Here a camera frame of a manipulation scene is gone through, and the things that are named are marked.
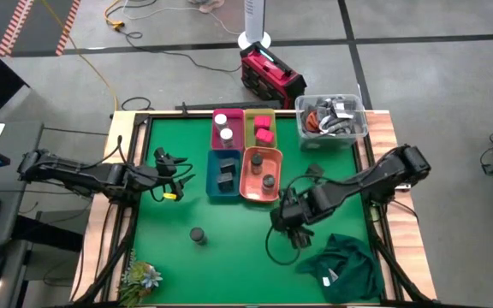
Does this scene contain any dark green cloth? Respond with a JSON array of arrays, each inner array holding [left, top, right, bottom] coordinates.
[[296, 233, 385, 304]]

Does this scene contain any yellow-green plastic bin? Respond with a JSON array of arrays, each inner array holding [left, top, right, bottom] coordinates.
[[244, 108, 279, 150]]

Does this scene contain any person's foot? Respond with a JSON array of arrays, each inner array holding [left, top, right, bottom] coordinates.
[[188, 0, 226, 14]]

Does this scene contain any red and black toolbox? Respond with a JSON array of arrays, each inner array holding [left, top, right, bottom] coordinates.
[[239, 41, 308, 110]]

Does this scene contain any thin yellow cable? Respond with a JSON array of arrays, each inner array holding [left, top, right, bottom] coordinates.
[[40, 0, 120, 113]]

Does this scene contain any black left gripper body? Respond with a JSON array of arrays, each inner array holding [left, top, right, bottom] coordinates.
[[143, 162, 179, 192]]

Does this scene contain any yellow extension cord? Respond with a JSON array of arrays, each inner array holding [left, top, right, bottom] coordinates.
[[104, 0, 145, 32]]

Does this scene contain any grey cloth pile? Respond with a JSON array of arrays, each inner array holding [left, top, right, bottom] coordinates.
[[304, 97, 365, 138]]

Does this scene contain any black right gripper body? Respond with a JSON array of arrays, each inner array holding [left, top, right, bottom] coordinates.
[[270, 198, 317, 234]]

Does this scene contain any small succulent plant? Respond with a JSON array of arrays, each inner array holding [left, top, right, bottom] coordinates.
[[119, 252, 164, 307]]

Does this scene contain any orange cloth item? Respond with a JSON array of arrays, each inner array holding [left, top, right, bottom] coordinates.
[[305, 110, 319, 133]]

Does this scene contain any blue plastic bin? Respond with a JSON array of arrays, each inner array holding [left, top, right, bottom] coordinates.
[[205, 149, 244, 200]]

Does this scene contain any long black bar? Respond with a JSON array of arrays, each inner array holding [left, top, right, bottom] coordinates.
[[174, 100, 282, 112]]

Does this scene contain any white floor cable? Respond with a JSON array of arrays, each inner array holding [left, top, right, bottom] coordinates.
[[122, 0, 241, 36]]

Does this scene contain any round black-lidded spice jar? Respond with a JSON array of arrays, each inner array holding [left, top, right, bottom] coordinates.
[[250, 152, 264, 175], [261, 174, 277, 193], [189, 227, 208, 246]]

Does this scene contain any pink plastic bin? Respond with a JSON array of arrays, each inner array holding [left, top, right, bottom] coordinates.
[[211, 108, 247, 151]]

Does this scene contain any clear plastic storage box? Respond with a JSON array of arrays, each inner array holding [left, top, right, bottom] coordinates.
[[294, 93, 369, 151]]

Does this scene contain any coiled black cable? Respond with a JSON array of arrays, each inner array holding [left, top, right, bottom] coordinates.
[[120, 96, 153, 112]]

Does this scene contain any white tower fan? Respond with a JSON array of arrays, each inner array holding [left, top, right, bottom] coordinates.
[[236, 0, 272, 50]]

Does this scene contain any black floor cable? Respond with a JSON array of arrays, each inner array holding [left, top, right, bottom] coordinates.
[[124, 29, 243, 74]]

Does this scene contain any grey desk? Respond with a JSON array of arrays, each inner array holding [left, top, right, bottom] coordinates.
[[0, 121, 45, 308]]

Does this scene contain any orange plastic bin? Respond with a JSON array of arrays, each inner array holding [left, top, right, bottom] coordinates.
[[238, 145, 283, 204]]

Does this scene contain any white-capped spice jar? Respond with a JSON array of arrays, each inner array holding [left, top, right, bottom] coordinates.
[[213, 112, 229, 133], [219, 127, 235, 149]]

